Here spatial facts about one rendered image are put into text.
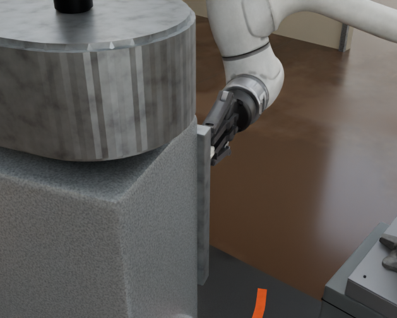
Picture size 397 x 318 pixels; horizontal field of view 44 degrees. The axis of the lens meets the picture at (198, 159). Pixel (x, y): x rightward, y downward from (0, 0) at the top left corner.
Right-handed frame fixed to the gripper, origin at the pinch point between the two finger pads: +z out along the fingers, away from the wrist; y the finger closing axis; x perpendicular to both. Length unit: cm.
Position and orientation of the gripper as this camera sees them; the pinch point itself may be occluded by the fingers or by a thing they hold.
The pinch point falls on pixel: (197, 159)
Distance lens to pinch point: 77.9
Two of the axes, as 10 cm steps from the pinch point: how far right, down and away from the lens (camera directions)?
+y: 0.0, 8.5, 5.3
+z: -3.7, 4.9, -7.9
